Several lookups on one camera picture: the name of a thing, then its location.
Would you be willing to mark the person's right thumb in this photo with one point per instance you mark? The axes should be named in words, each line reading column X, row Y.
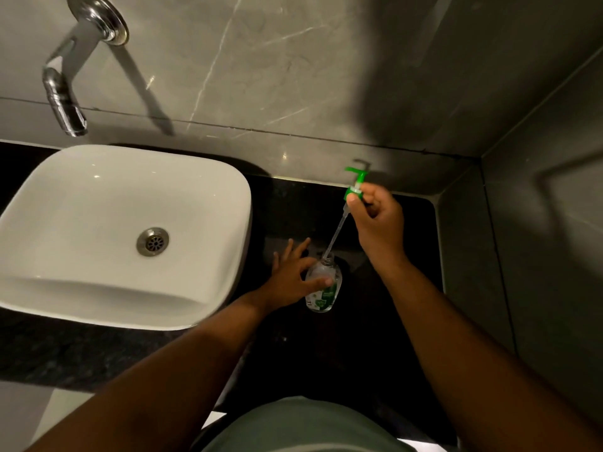
column 354, row 208

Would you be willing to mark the white ceramic wash basin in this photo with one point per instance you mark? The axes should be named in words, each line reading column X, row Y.
column 117, row 235

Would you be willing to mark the person's grey shirt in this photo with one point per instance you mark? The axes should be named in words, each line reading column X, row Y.
column 306, row 428

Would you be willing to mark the person's left thumb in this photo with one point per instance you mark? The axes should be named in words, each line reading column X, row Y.
column 316, row 284

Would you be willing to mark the person's left middle finger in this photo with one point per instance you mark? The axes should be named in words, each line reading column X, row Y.
column 301, row 249

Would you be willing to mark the chrome wall faucet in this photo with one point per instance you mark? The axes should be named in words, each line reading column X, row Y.
column 75, row 56

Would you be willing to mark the person's left forearm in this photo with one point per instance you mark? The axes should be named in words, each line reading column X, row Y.
column 155, row 385

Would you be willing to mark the person's left hand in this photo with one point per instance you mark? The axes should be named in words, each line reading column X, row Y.
column 285, row 282

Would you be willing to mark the clear soap bottle green label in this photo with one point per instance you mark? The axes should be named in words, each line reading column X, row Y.
column 323, row 287

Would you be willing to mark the chrome sink drain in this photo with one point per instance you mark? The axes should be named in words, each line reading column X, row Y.
column 152, row 241

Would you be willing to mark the person's right hand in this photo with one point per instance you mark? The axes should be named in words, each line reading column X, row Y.
column 382, row 228

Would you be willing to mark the person's right forearm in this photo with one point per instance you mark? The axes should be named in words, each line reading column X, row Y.
column 476, row 367

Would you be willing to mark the green pump dispenser with tube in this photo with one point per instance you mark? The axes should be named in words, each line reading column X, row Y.
column 351, row 195

